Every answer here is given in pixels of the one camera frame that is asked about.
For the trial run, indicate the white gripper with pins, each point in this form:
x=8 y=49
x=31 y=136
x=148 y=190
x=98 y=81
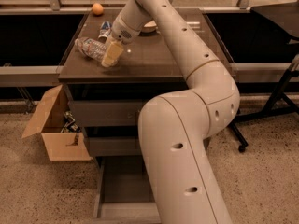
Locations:
x=121 y=34

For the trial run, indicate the clear plastic water bottle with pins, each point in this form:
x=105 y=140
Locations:
x=91 y=48

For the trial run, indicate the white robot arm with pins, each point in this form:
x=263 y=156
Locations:
x=173 y=127

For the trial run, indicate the top grey drawer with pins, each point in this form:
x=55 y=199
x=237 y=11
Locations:
x=106 y=112

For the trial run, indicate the middle grey drawer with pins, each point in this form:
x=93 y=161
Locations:
x=112 y=146

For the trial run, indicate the bottom grey open drawer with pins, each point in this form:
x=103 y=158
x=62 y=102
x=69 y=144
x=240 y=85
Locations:
x=124 y=193

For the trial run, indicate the blue white soda can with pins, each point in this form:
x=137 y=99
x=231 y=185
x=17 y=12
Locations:
x=105 y=30

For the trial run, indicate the orange fruit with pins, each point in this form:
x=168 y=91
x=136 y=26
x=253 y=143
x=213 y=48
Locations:
x=97 y=9

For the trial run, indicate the white paper bowl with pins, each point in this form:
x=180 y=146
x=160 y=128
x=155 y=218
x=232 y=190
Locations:
x=149 y=27

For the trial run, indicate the cans inside cardboard box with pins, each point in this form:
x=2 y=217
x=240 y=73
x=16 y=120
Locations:
x=70 y=125

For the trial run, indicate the open cardboard box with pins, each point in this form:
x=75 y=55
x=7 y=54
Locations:
x=48 y=121

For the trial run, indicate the black rolling stand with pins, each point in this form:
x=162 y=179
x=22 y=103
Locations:
x=268 y=110

